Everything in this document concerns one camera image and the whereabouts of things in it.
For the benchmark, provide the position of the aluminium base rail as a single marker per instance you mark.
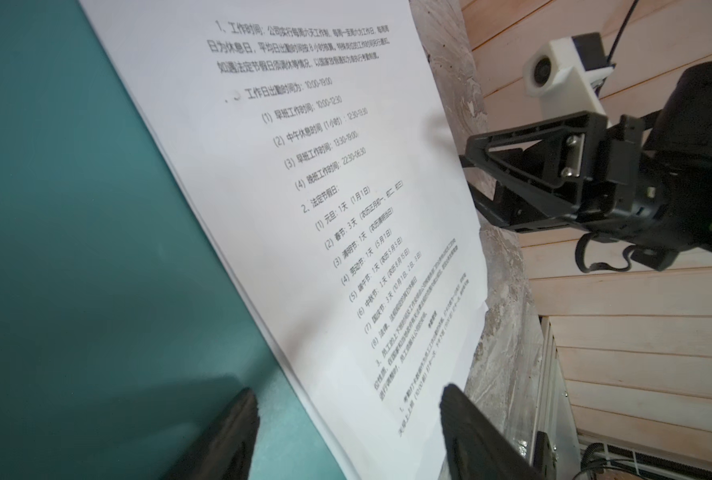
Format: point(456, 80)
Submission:
point(554, 451)

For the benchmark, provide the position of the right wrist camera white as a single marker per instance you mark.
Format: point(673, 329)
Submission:
point(565, 73)

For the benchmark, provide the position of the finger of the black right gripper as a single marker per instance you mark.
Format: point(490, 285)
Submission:
point(509, 211)
point(546, 154)

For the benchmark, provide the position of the green file folder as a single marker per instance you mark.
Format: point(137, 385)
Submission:
point(121, 335)

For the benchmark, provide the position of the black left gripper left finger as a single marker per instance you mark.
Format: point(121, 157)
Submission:
point(226, 447)

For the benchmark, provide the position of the printed paper sheet with title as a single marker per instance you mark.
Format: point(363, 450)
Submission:
point(310, 140)

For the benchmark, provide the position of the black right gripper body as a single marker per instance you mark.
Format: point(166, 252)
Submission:
point(653, 176)

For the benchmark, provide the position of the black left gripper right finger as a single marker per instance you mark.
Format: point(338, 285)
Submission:
point(475, 448)

